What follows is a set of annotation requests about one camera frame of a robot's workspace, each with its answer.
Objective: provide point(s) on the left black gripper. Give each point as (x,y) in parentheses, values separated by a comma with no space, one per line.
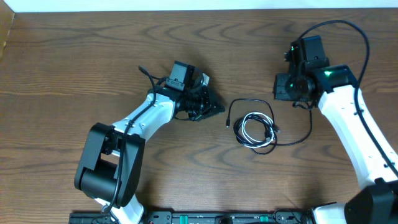
(204,104)

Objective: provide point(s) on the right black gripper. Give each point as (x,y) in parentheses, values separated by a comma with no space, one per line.
(280,93)

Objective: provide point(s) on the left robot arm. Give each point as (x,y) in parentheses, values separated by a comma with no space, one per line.
(110,165)

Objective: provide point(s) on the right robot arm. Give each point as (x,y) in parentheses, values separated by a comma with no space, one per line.
(339,99)

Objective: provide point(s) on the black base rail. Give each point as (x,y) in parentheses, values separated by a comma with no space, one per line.
(162,217)

